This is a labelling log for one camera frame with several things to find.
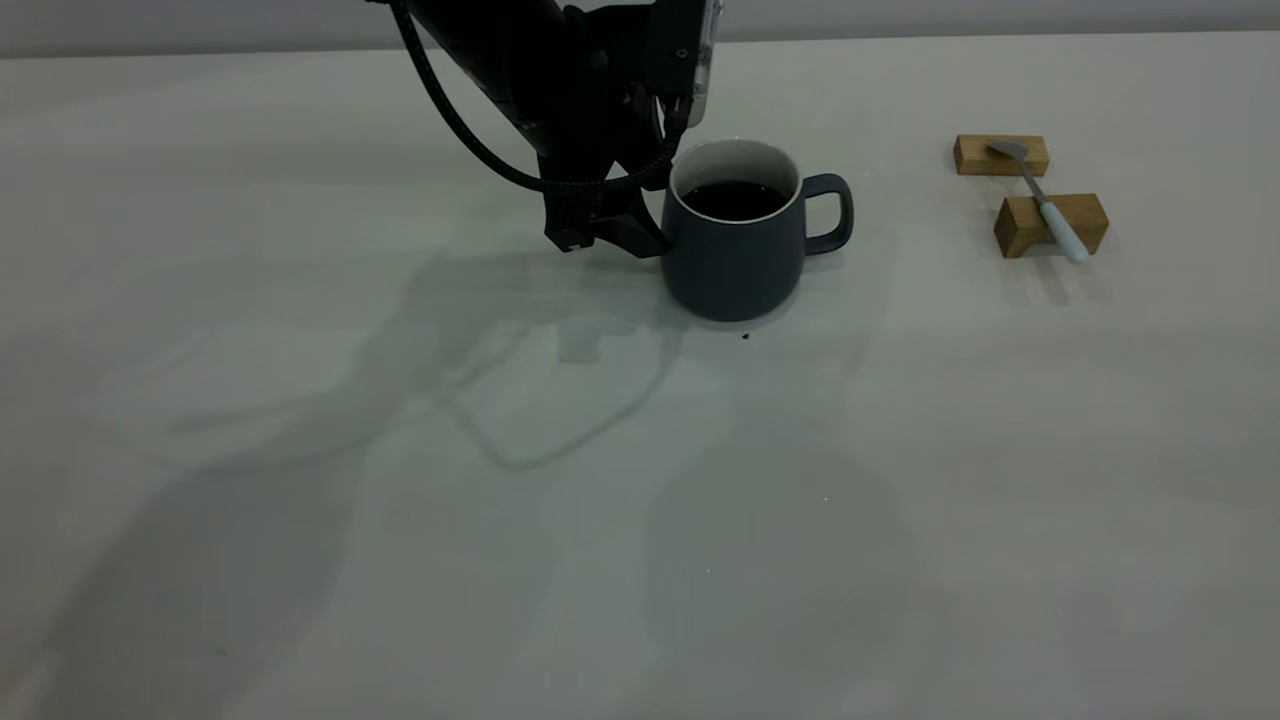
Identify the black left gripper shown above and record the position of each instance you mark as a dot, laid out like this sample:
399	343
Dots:
610	90

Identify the dark grey ceramic mug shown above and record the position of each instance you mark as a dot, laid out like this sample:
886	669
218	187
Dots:
735	268

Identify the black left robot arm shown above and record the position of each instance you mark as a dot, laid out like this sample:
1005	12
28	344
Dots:
490	50

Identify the flat rectangular wooden block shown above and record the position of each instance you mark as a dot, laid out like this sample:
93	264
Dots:
973	160

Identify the arched wooden block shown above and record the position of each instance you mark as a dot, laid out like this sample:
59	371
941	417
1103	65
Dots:
1020	226

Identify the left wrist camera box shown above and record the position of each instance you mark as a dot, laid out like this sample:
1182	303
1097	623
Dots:
690	50

